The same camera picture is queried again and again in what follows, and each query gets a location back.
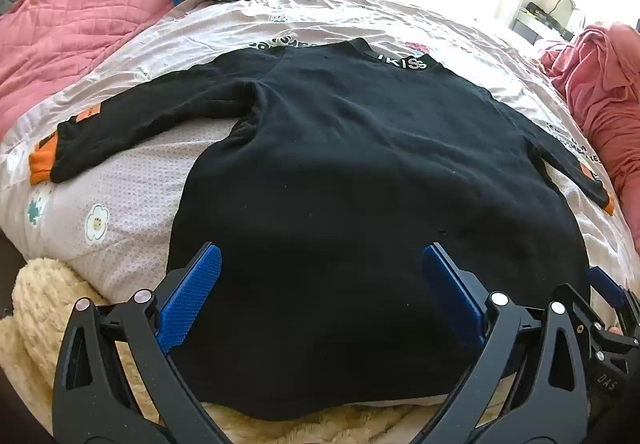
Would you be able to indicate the pink crumpled blanket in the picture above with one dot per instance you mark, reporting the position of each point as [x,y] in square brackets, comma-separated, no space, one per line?
[605,88]

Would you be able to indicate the cluttered white desk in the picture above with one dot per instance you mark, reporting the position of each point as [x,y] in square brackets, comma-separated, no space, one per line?
[545,21]

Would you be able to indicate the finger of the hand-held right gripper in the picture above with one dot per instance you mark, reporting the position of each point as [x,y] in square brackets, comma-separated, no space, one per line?
[606,285]

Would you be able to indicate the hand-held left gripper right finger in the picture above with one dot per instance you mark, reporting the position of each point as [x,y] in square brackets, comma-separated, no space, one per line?
[450,286]

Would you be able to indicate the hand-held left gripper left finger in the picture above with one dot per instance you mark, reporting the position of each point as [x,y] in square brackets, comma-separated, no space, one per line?
[192,284]

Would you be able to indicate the cream fluffy blanket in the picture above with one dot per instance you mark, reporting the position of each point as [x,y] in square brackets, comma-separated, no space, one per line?
[40,309]

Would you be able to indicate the black sweater with orange cuffs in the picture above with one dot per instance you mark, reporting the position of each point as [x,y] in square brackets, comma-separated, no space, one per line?
[350,173]

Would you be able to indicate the printed lilac bed quilt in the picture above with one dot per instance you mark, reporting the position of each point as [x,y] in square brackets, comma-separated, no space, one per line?
[125,204]

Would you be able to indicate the pink quilted pillow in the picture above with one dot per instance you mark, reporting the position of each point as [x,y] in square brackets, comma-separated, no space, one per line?
[65,23]

